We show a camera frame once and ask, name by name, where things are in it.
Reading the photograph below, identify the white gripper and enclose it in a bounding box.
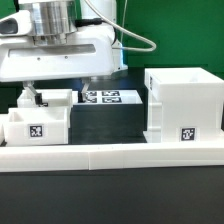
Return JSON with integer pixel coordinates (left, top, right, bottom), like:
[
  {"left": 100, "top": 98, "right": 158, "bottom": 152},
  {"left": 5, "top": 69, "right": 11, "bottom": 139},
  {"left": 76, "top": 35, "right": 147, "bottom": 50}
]
[{"left": 0, "top": 9, "right": 118, "bottom": 105}]

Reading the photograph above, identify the white drawer tray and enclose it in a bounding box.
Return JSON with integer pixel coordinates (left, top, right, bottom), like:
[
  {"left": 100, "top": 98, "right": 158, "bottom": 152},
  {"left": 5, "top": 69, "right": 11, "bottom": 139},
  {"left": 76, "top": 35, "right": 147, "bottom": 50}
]
[
  {"left": 16, "top": 88, "right": 79, "bottom": 129},
  {"left": 4, "top": 107, "right": 69, "bottom": 146}
]

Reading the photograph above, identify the white front drawer tray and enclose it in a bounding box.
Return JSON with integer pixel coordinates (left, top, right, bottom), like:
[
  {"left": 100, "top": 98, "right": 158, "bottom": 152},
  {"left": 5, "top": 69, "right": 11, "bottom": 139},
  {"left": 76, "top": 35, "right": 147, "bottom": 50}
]
[{"left": 4, "top": 107, "right": 69, "bottom": 146}]

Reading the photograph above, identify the white drawer cabinet box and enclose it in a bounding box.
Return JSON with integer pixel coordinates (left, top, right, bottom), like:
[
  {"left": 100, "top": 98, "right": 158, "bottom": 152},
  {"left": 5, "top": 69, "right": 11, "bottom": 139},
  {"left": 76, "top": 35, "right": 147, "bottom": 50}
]
[{"left": 144, "top": 67, "right": 224, "bottom": 143}]

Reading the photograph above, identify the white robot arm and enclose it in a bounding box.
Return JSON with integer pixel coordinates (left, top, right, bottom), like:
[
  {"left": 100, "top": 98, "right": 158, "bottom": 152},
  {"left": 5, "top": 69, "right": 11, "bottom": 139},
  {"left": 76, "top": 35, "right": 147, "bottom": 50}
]
[{"left": 0, "top": 0, "right": 123, "bottom": 100}]

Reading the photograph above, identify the printed marker sheet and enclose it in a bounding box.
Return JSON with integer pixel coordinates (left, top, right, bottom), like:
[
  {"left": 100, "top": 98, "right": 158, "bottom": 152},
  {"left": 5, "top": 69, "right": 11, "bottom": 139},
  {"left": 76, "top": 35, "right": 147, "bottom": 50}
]
[{"left": 72, "top": 90, "right": 142, "bottom": 105}]

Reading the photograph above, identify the white block at left edge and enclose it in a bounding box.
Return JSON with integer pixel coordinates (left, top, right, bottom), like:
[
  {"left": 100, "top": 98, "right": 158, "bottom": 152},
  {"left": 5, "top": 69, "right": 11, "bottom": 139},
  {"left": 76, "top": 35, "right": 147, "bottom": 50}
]
[{"left": 0, "top": 114, "right": 9, "bottom": 145}]

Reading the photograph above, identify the white L-shaped boundary fence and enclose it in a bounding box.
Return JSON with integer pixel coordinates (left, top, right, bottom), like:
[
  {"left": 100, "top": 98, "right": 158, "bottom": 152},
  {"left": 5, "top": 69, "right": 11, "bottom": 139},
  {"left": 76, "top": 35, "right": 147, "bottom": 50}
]
[{"left": 0, "top": 141, "right": 224, "bottom": 173}]

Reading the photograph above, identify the white thin cable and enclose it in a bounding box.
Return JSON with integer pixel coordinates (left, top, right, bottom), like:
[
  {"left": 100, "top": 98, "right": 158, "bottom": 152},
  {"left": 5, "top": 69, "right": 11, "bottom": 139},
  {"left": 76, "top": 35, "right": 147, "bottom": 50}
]
[{"left": 83, "top": 0, "right": 158, "bottom": 53}]

